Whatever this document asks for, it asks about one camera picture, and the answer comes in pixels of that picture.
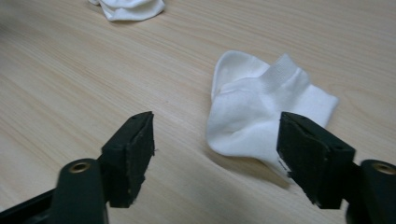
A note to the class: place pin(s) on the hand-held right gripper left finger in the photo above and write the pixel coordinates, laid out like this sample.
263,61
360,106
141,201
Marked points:
130,161

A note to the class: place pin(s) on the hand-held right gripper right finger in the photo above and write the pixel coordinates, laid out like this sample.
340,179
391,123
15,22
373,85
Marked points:
314,161

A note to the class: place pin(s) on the white ankle sock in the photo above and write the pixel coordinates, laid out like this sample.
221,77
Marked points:
130,7
249,112

